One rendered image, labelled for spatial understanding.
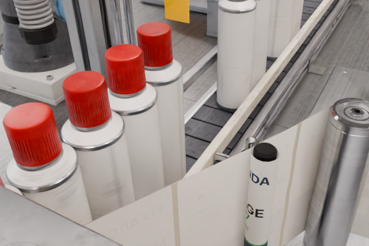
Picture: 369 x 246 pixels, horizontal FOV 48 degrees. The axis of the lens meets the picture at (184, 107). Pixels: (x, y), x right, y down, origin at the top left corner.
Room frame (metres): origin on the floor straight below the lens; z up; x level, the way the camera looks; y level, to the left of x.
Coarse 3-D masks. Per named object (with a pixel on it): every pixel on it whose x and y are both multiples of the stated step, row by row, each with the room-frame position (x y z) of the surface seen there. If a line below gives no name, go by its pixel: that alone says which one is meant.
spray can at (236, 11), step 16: (224, 0) 0.53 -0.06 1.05; (240, 0) 0.52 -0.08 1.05; (224, 16) 0.52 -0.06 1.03; (240, 16) 0.51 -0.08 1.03; (224, 32) 0.52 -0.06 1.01; (240, 32) 0.51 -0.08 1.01; (224, 48) 0.52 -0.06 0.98; (240, 48) 0.51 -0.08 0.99; (224, 64) 0.52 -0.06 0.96; (240, 64) 0.51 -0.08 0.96; (224, 80) 0.52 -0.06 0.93; (240, 80) 0.51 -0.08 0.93; (224, 96) 0.52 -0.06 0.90; (240, 96) 0.51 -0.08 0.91
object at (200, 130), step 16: (304, 0) 0.96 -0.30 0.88; (320, 0) 0.95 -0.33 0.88; (336, 0) 0.95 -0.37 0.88; (304, 16) 0.86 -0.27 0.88; (304, 48) 0.74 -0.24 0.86; (272, 64) 0.65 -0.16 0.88; (288, 64) 0.65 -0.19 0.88; (208, 112) 0.51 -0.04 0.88; (224, 112) 0.51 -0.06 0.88; (256, 112) 0.51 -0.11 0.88; (192, 128) 0.47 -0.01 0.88; (208, 128) 0.47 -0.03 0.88; (240, 128) 0.47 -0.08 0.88; (192, 144) 0.44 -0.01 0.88; (208, 144) 0.44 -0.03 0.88; (192, 160) 0.41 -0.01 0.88
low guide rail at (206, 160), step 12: (324, 0) 0.86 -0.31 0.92; (324, 12) 0.83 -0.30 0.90; (312, 24) 0.75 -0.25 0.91; (300, 36) 0.69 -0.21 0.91; (288, 48) 0.64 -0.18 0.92; (276, 60) 0.60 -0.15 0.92; (288, 60) 0.63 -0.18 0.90; (276, 72) 0.57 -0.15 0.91; (264, 84) 0.53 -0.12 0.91; (252, 96) 0.50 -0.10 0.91; (240, 108) 0.47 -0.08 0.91; (252, 108) 0.49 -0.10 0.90; (228, 120) 0.44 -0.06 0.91; (240, 120) 0.45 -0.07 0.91; (228, 132) 0.42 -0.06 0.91; (216, 144) 0.39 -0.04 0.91; (204, 156) 0.37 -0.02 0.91; (192, 168) 0.35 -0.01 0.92; (204, 168) 0.36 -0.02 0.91
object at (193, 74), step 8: (216, 48) 0.56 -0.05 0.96; (208, 56) 0.54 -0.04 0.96; (216, 56) 0.55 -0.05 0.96; (200, 64) 0.51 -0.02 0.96; (208, 64) 0.52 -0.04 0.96; (192, 72) 0.49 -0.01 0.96; (200, 72) 0.50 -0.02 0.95; (184, 80) 0.47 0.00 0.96; (192, 80) 0.48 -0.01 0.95; (184, 88) 0.47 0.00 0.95
